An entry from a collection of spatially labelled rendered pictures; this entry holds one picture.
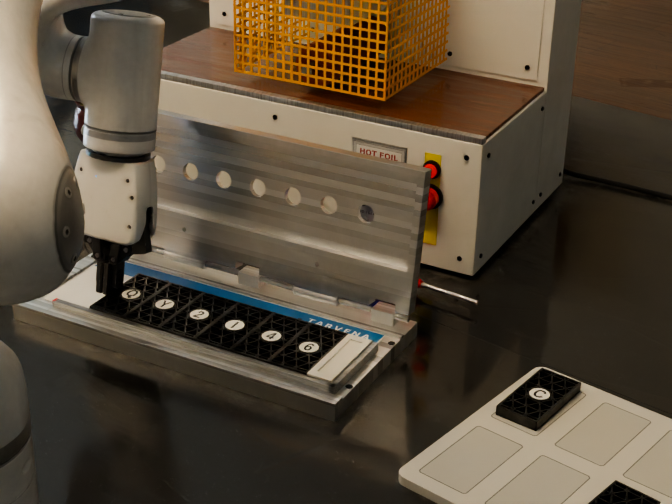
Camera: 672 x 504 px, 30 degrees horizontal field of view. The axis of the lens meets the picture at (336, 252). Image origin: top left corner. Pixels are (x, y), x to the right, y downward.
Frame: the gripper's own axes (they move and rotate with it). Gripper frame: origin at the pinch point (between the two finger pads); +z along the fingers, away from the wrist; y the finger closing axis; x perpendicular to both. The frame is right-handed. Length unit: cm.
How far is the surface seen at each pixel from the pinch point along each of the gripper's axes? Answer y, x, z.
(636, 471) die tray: 66, -1, 4
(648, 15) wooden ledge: 21, 162, -29
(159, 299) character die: 6.9, 0.6, 1.4
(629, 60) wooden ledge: 27, 129, -22
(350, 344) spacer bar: 31.4, 3.0, 1.0
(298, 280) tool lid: 20.4, 10.1, -2.2
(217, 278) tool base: 8.7, 10.6, 0.5
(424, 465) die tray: 47.1, -10.2, 5.9
